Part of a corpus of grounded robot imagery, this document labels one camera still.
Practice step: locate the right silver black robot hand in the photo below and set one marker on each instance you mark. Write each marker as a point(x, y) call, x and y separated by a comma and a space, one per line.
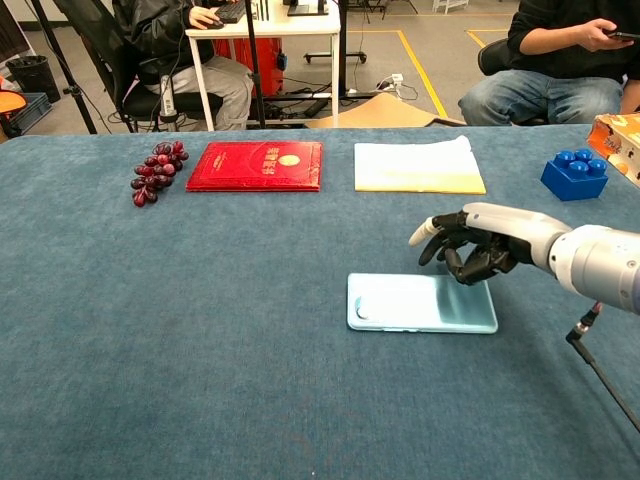
point(500, 225)

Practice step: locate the light blue smartphone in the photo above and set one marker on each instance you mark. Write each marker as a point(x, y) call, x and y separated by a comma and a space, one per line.
point(420, 307)

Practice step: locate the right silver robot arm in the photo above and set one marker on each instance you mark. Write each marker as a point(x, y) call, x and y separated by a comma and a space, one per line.
point(600, 265)

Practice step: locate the blue toy building block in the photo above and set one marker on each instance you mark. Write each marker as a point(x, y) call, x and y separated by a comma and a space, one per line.
point(572, 177)

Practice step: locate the white yellow folded cloth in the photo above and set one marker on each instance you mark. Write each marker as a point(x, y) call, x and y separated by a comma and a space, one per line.
point(417, 167)

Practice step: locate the orange cardboard box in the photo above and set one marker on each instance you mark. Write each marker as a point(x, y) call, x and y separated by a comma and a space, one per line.
point(617, 142)

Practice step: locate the person in blue jeans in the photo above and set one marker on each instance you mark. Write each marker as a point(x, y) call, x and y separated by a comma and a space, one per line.
point(540, 75)

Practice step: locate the flat brown cardboard sheet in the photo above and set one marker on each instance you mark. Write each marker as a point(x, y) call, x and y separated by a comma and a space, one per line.
point(385, 112)

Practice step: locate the white power socket block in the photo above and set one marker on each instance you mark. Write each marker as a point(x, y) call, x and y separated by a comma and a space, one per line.
point(397, 80)

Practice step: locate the black wheeled stand base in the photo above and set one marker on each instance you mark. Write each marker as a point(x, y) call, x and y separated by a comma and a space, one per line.
point(335, 56)

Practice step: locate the red certificate booklet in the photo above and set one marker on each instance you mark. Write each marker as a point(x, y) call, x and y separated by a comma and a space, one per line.
point(255, 167)

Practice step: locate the red box under desk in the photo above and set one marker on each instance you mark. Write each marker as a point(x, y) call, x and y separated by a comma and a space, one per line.
point(267, 65)

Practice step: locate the blue table mat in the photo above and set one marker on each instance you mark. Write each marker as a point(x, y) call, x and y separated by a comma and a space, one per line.
point(200, 325)

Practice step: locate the black keyboard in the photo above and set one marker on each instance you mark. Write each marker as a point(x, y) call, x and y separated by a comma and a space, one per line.
point(230, 10)

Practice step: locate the dark red grape bunch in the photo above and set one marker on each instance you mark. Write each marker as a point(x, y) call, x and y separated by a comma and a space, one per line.
point(157, 170)

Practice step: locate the black computer mouse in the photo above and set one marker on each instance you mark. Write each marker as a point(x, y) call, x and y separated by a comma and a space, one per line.
point(215, 24)

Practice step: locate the person in grey trousers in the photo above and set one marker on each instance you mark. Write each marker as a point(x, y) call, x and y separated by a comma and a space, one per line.
point(165, 35)

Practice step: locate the black office chair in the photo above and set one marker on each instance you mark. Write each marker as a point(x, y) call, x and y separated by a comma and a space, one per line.
point(110, 65)

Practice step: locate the black light stand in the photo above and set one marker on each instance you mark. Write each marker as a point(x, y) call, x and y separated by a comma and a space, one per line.
point(65, 75)

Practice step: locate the blue plastic crate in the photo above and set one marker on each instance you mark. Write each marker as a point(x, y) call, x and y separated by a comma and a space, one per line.
point(32, 112)

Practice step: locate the black waste bin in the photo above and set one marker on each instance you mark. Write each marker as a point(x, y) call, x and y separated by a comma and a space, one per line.
point(35, 75)

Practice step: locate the black camera tripod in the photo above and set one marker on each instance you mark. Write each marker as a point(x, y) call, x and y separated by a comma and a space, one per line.
point(255, 65)

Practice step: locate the white metal frame desk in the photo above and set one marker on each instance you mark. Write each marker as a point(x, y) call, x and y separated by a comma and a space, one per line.
point(270, 27)

